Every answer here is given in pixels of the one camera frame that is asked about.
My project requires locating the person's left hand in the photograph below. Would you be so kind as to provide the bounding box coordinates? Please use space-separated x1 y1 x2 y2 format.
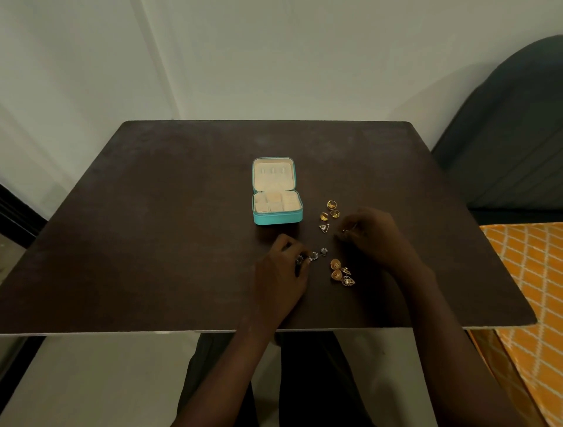
244 233 311 328

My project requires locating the person's right hand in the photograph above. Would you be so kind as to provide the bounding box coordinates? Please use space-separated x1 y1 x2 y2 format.
334 207 434 287

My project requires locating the pile of small jewellery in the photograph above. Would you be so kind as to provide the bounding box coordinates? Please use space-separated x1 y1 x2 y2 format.
295 247 330 265

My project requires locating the teal jewellery box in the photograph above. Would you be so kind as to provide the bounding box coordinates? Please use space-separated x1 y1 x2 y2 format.
251 157 304 226

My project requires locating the person's left forearm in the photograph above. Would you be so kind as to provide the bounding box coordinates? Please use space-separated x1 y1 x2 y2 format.
171 316 282 427

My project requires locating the person's right forearm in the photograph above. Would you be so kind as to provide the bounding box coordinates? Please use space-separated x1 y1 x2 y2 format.
395 263 527 427

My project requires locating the person's right leg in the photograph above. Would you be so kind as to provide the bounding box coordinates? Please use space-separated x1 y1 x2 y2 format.
274 330 375 427

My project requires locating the person's leg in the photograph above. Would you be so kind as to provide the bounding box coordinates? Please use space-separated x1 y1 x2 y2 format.
175 333 256 427
274 330 375 427

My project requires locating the person's left leg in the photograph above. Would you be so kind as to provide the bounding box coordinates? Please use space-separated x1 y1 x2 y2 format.
175 333 256 427

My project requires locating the orange patterned cloth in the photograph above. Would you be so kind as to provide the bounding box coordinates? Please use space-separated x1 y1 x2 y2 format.
468 222 563 427

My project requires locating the black door frame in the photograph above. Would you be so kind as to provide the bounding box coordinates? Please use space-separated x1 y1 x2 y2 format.
0 184 48 412

